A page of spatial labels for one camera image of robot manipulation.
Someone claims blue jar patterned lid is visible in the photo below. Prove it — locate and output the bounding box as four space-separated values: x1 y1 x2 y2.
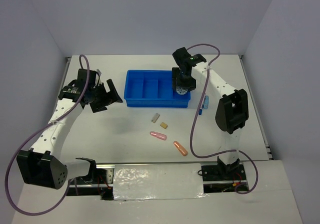
175 87 188 95

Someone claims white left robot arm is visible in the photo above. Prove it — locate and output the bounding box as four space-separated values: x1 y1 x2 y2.
16 69 122 189

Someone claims orange clear case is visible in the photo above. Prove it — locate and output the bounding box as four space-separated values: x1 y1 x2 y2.
173 141 188 156

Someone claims blue compartment tray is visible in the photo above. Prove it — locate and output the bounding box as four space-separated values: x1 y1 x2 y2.
124 70 191 108

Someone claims grey eraser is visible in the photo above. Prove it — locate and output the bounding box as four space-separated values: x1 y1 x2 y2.
151 113 160 123

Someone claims pink clear case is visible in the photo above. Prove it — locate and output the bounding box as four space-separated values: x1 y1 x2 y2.
150 131 167 140

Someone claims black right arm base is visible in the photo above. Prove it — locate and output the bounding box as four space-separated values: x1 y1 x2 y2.
197 164 247 183

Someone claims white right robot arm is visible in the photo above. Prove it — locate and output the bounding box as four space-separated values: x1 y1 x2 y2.
172 47 249 179

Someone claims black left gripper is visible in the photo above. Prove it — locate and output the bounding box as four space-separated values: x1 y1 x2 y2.
88 79 123 113

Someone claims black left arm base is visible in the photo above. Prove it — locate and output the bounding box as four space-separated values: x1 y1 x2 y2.
89 168 114 200

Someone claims silver foil sheet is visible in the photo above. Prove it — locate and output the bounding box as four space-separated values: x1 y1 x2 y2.
113 163 205 200

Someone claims yellow eraser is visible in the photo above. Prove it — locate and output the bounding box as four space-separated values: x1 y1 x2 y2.
160 122 168 129

